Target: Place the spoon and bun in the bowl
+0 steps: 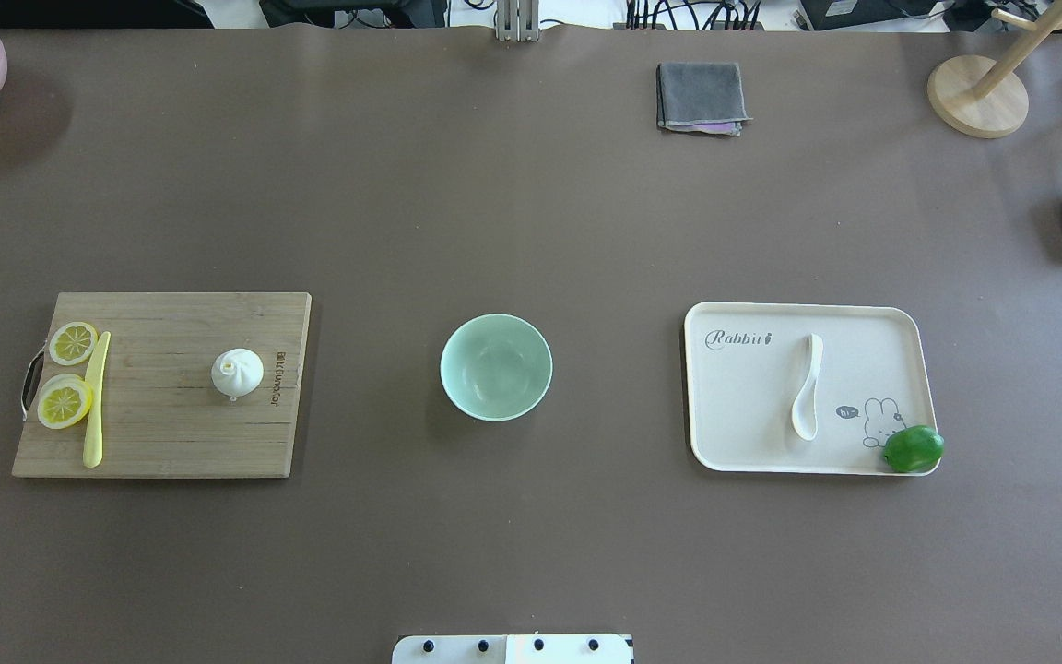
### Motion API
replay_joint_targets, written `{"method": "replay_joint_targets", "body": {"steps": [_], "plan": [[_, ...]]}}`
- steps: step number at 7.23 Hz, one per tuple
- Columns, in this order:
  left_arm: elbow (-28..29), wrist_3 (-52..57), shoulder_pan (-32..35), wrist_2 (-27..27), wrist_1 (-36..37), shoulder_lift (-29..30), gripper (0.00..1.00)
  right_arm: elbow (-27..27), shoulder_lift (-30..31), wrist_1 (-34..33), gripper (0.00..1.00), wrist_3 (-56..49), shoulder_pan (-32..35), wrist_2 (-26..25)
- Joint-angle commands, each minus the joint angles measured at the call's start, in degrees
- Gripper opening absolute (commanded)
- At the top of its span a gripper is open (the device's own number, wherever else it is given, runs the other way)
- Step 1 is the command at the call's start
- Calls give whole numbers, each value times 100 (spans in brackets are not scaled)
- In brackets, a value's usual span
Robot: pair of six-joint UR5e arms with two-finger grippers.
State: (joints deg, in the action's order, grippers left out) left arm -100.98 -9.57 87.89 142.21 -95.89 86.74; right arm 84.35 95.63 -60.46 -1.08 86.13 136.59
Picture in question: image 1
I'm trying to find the white ceramic spoon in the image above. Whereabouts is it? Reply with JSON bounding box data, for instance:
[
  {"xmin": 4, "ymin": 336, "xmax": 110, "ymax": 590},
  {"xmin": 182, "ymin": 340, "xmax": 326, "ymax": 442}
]
[{"xmin": 791, "ymin": 335, "xmax": 823, "ymax": 442}]

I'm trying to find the light green bowl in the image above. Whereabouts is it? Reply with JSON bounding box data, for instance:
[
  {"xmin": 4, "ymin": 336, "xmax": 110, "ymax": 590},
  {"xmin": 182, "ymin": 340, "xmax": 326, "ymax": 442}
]
[{"xmin": 439, "ymin": 314, "xmax": 555, "ymax": 421}]

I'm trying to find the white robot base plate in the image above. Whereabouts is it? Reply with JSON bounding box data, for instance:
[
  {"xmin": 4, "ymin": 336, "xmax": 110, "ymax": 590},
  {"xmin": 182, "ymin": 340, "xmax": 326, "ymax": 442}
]
[{"xmin": 391, "ymin": 632, "xmax": 635, "ymax": 663}]

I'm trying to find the wooden mug tree stand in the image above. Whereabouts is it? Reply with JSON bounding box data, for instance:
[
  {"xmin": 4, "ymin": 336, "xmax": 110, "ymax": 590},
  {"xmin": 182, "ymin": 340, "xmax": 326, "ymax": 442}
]
[{"xmin": 926, "ymin": 1, "xmax": 1062, "ymax": 139}]

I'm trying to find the cream rabbit tray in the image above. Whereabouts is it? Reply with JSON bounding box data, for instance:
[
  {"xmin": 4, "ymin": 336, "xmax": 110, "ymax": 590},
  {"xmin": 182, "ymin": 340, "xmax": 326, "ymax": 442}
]
[{"xmin": 683, "ymin": 302, "xmax": 937, "ymax": 476}]

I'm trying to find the lemon slice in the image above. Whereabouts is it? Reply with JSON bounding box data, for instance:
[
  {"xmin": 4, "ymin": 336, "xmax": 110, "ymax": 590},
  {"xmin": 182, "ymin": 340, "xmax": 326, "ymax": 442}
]
[
  {"xmin": 37, "ymin": 373, "xmax": 95, "ymax": 430},
  {"xmin": 47, "ymin": 321, "xmax": 100, "ymax": 367}
]

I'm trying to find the white steamed bun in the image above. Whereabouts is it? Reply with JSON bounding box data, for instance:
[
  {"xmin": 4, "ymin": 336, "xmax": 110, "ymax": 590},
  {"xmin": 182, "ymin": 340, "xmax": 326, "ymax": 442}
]
[{"xmin": 210, "ymin": 348, "xmax": 266, "ymax": 402}]

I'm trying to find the green lime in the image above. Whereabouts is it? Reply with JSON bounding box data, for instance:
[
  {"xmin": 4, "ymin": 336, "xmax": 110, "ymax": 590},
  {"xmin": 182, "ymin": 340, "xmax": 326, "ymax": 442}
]
[{"xmin": 883, "ymin": 425, "xmax": 945, "ymax": 472}]

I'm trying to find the yellow plastic knife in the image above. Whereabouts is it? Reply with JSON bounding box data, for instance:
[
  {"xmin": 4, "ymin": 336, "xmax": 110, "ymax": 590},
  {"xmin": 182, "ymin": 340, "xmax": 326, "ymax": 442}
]
[{"xmin": 83, "ymin": 331, "xmax": 112, "ymax": 469}]

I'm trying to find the folded grey cloth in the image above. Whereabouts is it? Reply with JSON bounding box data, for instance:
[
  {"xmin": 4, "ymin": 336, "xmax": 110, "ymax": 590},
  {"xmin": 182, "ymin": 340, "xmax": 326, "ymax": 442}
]
[{"xmin": 656, "ymin": 62, "xmax": 751, "ymax": 137}]

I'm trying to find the upper lemon slice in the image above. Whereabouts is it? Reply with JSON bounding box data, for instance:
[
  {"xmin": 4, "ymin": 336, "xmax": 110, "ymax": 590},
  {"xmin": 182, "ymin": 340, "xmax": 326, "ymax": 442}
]
[{"xmin": 47, "ymin": 321, "xmax": 100, "ymax": 367}]

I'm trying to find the wooden cutting board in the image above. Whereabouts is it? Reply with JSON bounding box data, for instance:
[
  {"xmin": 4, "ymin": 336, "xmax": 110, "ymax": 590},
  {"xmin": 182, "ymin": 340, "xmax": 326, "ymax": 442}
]
[{"xmin": 12, "ymin": 291, "xmax": 312, "ymax": 479}]

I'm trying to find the lower lemon slice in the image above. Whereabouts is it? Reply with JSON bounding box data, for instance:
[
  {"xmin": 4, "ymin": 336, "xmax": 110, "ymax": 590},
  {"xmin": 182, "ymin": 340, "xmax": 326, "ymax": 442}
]
[{"xmin": 37, "ymin": 373, "xmax": 95, "ymax": 430}]

